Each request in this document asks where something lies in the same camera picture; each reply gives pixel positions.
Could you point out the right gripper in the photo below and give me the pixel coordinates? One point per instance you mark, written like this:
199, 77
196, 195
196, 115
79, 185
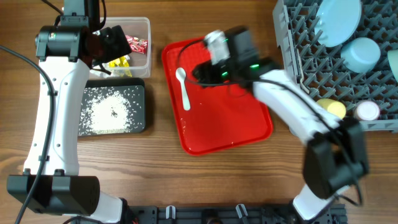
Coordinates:
206, 71

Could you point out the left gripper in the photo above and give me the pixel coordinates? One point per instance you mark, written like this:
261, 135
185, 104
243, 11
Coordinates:
118, 43

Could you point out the yellow snack wrapper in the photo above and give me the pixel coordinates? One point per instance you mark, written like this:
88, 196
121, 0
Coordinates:
120, 67

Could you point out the red foil snack wrapper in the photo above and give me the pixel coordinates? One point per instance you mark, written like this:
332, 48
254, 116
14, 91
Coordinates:
137, 45

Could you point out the white plastic spoon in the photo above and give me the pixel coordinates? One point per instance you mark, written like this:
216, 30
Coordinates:
181, 75

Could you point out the light blue plate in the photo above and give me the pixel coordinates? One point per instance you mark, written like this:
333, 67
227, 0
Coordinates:
338, 19

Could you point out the mint green bowl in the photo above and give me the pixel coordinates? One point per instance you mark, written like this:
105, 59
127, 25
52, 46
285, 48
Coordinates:
361, 55

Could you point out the white plastic fork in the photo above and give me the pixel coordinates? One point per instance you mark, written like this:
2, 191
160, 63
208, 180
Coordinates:
301, 74

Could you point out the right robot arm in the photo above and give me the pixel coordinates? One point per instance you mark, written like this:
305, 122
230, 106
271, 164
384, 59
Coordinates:
335, 149

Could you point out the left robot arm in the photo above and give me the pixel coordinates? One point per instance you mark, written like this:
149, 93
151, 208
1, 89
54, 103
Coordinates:
50, 182

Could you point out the clear plastic waste bin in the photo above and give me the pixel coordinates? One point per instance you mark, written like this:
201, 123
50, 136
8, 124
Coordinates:
135, 64

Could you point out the red serving tray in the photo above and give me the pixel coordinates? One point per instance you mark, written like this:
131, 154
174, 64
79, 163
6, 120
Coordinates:
220, 118

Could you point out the black tray with rice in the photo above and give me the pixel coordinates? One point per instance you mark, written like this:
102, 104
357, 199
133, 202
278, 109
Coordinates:
113, 106

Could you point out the yellow cup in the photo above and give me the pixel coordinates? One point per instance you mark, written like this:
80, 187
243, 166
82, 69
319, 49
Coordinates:
334, 107

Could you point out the white pink cup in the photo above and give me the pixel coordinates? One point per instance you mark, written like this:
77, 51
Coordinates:
367, 111

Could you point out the pale green cup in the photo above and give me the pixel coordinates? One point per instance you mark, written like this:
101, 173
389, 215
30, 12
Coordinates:
392, 57

